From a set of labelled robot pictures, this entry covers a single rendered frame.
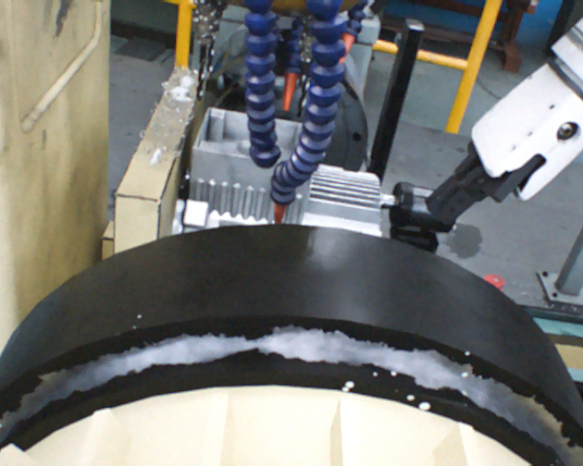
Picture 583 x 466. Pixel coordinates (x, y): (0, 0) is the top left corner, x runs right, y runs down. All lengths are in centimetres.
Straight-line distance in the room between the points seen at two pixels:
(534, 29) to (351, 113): 504
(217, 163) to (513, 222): 86
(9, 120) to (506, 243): 98
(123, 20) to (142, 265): 414
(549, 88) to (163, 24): 366
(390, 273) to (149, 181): 46
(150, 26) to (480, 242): 320
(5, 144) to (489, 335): 47
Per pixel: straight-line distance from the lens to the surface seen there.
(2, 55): 55
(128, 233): 61
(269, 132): 53
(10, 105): 58
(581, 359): 100
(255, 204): 69
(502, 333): 16
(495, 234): 136
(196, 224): 68
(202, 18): 62
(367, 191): 72
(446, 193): 67
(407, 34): 80
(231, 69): 91
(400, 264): 16
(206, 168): 68
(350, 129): 94
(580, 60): 63
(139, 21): 425
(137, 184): 60
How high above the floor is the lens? 145
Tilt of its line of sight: 34 degrees down
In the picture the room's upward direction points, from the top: 12 degrees clockwise
